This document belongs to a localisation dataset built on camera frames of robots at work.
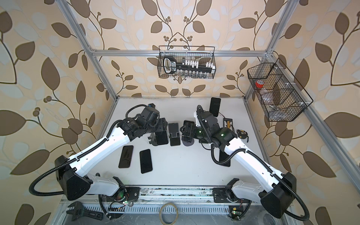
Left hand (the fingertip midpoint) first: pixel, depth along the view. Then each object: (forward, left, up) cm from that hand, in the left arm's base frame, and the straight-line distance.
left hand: (164, 123), depth 76 cm
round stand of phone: (-1, -14, -22) cm, 26 cm away
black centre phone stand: (0, -5, -17) cm, 18 cm away
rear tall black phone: (+24, -32, -11) cm, 41 cm away
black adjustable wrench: (-40, +40, -22) cm, 61 cm away
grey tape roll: (-40, -54, -23) cm, 71 cm away
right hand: (-5, -12, 0) cm, 13 cm away
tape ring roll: (-39, -5, -23) cm, 46 cm away
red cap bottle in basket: (+27, -57, +7) cm, 64 cm away
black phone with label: (-6, +2, -7) cm, 9 cm away
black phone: (-13, +13, -24) cm, 30 cm away
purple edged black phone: (-9, -36, -22) cm, 43 cm away
